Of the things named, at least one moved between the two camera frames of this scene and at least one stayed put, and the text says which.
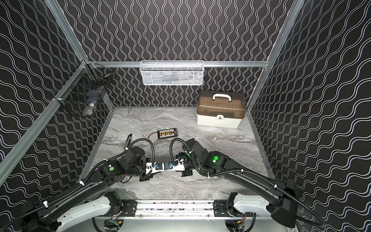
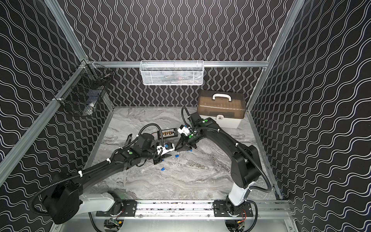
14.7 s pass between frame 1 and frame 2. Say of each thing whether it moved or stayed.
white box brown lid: stayed
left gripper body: moved
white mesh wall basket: stayed
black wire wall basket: stayed
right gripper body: moved
